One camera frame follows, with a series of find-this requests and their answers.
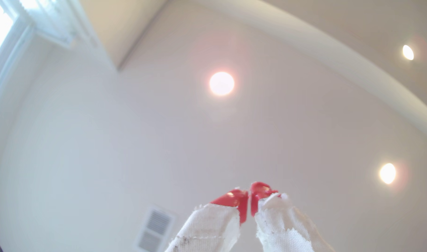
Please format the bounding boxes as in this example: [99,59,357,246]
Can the round ceiling light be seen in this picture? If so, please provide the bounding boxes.
[379,162,397,185]
[209,71,235,97]
[402,44,415,61]

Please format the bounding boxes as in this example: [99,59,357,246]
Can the bright window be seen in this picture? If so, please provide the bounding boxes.
[0,0,77,70]

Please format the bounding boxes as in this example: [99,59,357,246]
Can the white ceiling air vent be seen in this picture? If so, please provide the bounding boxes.
[133,206,176,252]

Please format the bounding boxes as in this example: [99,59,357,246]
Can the gripper finger taped red tip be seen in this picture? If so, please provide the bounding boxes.
[250,182,335,252]
[164,189,249,252]

